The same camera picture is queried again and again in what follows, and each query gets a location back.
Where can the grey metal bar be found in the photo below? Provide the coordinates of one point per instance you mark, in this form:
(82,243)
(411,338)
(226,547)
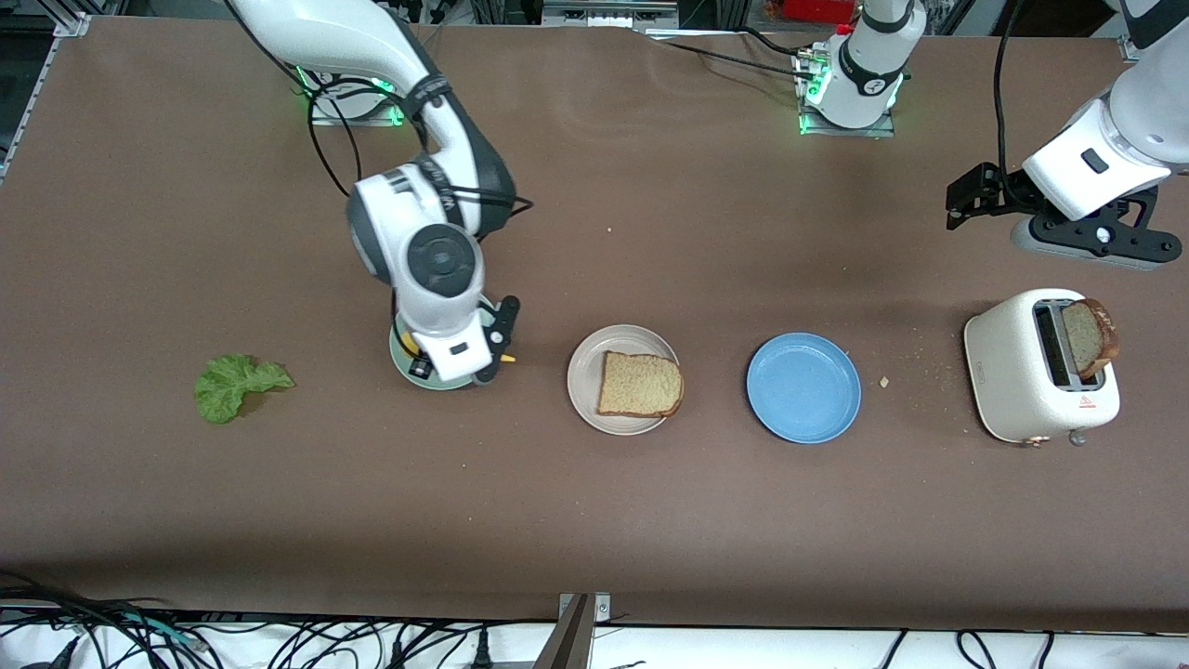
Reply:
(568,641)

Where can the grey metal box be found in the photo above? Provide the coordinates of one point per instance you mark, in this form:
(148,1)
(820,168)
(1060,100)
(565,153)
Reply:
(608,11)

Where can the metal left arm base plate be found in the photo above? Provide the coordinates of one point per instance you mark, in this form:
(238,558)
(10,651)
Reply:
(845,132)

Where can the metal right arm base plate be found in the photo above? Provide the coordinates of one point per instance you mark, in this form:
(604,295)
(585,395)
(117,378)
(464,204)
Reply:
(358,119)

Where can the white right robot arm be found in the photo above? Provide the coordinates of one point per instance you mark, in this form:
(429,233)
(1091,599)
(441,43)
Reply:
(437,269)

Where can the yellow squeeze bottle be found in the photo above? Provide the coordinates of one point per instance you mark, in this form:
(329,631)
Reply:
(406,346)

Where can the red box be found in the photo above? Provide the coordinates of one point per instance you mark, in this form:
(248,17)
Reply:
(817,9)

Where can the beige plate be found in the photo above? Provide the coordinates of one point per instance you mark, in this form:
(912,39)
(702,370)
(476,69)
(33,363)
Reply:
(590,372)

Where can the blue plate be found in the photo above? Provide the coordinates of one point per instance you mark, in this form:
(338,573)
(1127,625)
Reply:
(803,387)

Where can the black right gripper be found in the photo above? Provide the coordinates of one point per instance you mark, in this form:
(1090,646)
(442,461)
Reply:
(420,368)

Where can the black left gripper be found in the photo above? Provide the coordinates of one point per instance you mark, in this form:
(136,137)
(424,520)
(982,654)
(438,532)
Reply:
(1005,190)

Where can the green lettuce leaf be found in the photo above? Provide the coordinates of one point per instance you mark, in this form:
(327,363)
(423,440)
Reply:
(232,386)

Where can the mint green plate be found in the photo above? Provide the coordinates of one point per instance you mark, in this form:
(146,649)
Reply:
(444,385)

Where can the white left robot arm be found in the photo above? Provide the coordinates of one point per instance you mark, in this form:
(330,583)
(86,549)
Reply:
(868,65)

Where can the white toaster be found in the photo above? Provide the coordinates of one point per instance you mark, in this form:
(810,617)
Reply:
(1008,372)

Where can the metal corner bracket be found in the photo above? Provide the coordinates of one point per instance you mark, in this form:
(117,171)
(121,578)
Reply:
(602,609)

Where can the toasted bread slice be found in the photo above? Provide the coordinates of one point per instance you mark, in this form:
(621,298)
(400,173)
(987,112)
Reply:
(641,384)
(1087,339)

